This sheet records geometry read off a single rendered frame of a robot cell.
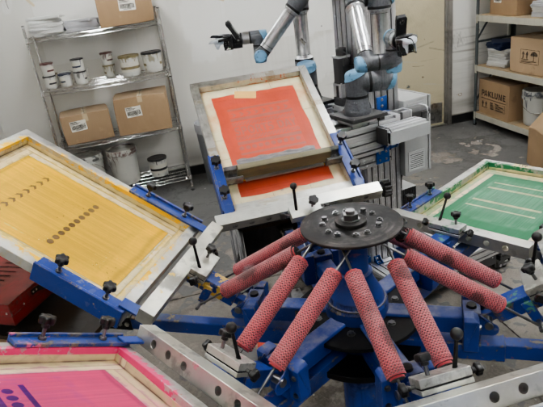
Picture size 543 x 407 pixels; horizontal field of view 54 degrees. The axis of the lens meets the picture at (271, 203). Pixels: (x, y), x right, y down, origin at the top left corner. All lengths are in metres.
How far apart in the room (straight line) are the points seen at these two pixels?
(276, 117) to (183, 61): 3.45
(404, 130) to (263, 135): 0.82
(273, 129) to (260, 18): 3.60
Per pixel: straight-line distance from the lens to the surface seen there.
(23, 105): 6.05
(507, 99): 6.51
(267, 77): 2.70
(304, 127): 2.51
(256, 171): 2.23
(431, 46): 6.85
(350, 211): 1.55
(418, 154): 3.40
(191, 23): 5.89
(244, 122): 2.52
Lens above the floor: 2.00
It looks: 23 degrees down
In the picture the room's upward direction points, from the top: 8 degrees counter-clockwise
